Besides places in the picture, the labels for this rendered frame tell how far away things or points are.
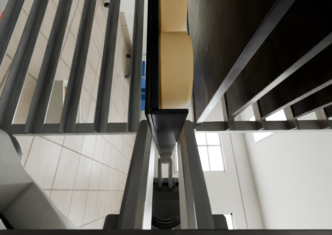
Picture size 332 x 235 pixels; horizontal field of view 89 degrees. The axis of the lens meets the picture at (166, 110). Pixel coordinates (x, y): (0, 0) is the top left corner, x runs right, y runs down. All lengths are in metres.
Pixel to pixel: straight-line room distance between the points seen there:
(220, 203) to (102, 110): 4.42
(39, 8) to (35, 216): 0.70
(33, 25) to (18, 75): 0.20
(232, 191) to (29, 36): 4.69
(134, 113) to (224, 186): 4.42
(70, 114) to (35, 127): 0.10
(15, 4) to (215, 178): 4.57
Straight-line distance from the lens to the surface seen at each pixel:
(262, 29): 0.19
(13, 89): 0.69
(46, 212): 0.35
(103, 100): 0.53
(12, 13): 0.90
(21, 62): 0.73
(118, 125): 0.50
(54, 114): 1.24
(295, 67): 0.30
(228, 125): 0.48
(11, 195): 0.36
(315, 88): 0.40
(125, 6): 2.61
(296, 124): 0.57
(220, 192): 4.77
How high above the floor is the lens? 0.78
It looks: 1 degrees up
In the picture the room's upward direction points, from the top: 89 degrees clockwise
